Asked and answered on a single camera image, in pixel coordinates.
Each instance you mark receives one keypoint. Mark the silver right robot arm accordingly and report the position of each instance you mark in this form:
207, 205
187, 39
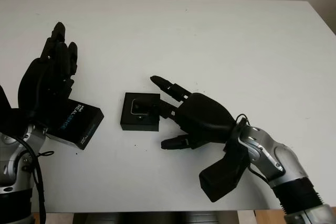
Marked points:
275, 155

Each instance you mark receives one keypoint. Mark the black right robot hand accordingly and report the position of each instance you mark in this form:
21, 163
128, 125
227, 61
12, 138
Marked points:
207, 119

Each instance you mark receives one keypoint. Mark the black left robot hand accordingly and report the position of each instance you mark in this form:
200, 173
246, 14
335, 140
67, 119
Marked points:
44, 85

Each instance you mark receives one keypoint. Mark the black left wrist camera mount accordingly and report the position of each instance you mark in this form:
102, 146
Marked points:
9, 119

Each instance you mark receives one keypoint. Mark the black RealSense box lid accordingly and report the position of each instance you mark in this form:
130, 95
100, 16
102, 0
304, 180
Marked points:
76, 120

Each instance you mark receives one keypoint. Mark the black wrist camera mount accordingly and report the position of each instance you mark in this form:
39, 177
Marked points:
9, 119
223, 169

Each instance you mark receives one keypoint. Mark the black box base with foam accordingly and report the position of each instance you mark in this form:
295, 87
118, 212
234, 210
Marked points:
139, 124

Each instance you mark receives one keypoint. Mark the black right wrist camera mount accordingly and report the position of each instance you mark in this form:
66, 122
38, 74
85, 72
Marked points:
223, 169

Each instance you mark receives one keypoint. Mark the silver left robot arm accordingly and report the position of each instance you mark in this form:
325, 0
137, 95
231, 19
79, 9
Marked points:
10, 161

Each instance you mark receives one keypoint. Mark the dark robot torso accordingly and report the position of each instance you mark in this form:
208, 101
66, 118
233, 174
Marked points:
147, 218

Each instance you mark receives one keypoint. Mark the small silver square camera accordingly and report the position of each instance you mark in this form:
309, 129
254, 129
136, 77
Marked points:
137, 106

